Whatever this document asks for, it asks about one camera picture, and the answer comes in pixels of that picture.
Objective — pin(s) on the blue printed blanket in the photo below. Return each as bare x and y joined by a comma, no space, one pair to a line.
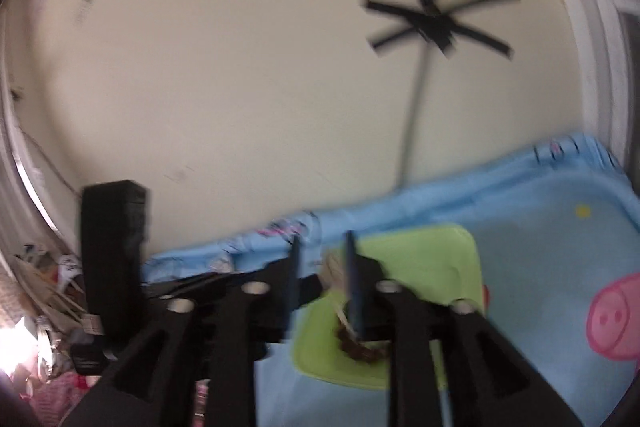
540,257

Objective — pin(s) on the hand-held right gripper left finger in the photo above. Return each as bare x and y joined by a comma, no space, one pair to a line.
293,279

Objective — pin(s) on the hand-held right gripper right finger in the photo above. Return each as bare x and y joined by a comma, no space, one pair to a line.
354,292

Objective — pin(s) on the black tape cross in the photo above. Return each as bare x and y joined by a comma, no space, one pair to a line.
435,24

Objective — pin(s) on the green plastic basket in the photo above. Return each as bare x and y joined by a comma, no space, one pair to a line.
430,257

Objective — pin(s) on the pile of paper clutter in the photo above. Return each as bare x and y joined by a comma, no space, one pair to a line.
45,287

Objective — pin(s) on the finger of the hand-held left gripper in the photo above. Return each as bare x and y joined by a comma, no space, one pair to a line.
200,285
310,291

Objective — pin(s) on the white window frame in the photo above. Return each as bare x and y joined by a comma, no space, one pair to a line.
595,32

